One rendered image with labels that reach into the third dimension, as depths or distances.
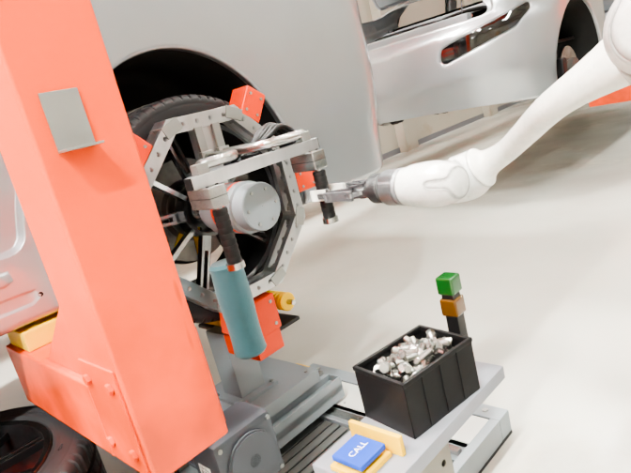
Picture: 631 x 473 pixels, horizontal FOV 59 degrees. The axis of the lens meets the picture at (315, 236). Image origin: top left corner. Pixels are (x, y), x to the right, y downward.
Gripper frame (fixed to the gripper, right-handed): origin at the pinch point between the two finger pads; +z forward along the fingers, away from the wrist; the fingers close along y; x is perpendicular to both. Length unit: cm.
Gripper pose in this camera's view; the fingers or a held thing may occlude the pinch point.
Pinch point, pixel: (327, 191)
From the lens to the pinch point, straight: 151.6
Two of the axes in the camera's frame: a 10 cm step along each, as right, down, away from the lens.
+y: 6.7, -3.3, 6.6
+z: -7.0, 0.0, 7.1
